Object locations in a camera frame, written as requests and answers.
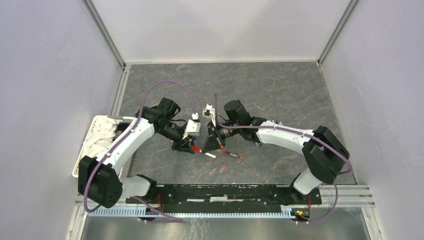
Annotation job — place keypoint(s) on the white perforated basket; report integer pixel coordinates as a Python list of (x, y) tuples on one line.
[(127, 120)]

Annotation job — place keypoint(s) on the clear pink pen cap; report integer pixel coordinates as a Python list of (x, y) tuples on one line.
[(222, 168)]

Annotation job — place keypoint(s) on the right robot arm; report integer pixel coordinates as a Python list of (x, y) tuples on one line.
[(325, 155)]

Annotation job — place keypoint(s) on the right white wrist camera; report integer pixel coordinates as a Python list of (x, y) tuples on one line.
[(210, 113)]

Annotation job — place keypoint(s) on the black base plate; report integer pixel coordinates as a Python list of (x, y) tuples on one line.
[(228, 198)]

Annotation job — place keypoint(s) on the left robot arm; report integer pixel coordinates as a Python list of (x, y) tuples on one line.
[(98, 176)]

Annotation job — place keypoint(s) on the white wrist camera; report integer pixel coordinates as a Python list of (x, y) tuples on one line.
[(193, 128), (210, 113)]

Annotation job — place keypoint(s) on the slotted cable duct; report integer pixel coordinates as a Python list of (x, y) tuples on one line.
[(142, 212)]

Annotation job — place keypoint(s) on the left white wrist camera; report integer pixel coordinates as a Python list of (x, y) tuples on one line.
[(193, 128)]

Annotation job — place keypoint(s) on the red cap marker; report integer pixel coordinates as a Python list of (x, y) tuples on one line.
[(197, 149)]

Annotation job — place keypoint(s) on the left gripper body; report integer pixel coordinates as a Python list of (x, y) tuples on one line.
[(177, 145)]

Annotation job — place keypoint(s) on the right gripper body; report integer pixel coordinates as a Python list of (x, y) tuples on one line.
[(219, 141)]

